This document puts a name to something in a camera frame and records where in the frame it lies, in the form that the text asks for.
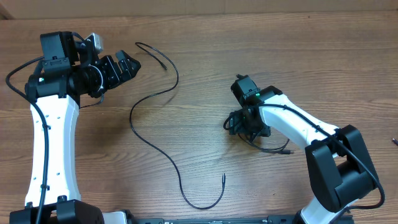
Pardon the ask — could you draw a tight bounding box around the thick black USB cable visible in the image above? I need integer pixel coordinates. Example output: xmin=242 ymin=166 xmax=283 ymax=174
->
xmin=129 ymin=42 xmax=226 ymax=210

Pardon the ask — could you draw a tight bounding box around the thin black split cable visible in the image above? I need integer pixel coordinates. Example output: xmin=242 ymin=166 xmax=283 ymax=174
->
xmin=238 ymin=133 xmax=295 ymax=156

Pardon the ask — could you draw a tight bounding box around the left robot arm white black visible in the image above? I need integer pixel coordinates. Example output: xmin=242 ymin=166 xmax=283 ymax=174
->
xmin=9 ymin=31 xmax=141 ymax=223

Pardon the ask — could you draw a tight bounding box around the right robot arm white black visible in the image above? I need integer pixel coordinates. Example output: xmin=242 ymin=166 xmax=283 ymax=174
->
xmin=223 ymin=75 xmax=386 ymax=223

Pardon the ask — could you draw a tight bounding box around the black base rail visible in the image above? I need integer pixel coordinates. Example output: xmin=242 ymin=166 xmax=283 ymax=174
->
xmin=102 ymin=210 xmax=355 ymax=224

